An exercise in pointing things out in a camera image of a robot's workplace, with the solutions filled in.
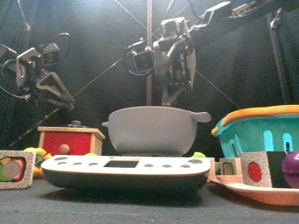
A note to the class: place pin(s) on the pink plastic tray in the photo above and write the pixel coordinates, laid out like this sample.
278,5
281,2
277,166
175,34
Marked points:
253,191

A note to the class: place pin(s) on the small patterned white cube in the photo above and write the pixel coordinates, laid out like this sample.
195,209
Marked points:
230,166
15,169

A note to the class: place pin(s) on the slanted black frame pole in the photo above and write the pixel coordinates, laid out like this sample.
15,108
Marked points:
278,58

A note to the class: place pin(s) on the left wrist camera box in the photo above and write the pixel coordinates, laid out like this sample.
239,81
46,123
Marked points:
51,55

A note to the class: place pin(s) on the grey toy cooking pot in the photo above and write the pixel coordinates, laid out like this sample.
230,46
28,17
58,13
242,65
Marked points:
154,129

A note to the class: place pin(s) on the teal basket with orange rim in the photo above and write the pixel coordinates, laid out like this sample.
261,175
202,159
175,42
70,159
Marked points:
253,131

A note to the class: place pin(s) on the green yellow toy corn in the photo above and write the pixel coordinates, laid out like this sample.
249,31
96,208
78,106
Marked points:
90,154

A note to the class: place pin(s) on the patterned cube with red dot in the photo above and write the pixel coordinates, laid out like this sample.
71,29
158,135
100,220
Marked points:
257,170

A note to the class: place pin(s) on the yellow orange toy pepper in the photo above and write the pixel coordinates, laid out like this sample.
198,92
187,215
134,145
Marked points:
39,154

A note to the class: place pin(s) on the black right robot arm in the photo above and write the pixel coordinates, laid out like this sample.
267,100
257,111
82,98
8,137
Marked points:
241,17

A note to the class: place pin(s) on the purple toy eggplant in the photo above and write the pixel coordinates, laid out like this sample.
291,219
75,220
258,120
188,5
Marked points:
291,170

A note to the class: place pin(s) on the white toy kitchen scale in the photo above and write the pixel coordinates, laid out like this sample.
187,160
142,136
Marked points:
124,172

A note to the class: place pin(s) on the vertical metal frame pole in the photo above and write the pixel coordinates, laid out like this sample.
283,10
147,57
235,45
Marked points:
150,35

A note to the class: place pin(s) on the green toy pepper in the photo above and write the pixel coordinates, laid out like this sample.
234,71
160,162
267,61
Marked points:
198,155

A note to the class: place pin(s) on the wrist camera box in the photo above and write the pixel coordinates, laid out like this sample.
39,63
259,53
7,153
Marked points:
51,55
143,61

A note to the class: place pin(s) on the red wooden coffee grinder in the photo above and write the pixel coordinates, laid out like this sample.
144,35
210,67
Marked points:
70,141

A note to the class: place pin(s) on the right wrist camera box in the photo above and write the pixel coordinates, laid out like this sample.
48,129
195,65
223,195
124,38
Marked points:
143,61

